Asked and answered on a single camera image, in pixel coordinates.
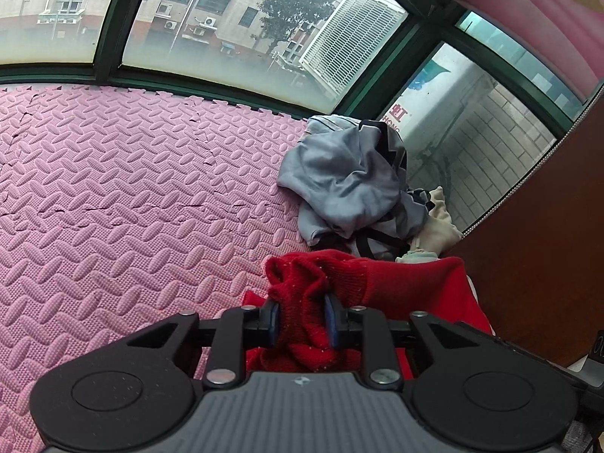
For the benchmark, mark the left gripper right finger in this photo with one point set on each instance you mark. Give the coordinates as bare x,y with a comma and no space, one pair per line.
368,330

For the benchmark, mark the brown wooden cabinet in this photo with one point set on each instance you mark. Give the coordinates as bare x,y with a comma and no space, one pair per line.
537,259

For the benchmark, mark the grey crumpled garment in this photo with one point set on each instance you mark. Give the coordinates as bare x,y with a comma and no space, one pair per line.
351,178

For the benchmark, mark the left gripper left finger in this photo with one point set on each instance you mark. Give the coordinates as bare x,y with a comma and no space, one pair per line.
182,338

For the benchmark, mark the red knit garment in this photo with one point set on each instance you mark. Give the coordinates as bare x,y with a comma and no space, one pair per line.
299,282

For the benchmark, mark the cream white garment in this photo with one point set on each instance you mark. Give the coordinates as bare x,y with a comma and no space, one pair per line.
438,235

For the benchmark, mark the pink foam floor mat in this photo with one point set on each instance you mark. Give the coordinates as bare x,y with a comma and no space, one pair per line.
121,207

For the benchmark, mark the dark green window frame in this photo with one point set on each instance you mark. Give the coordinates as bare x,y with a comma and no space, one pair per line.
352,57

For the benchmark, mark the pink roller blind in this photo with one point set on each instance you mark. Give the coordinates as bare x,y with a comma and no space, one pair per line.
566,35

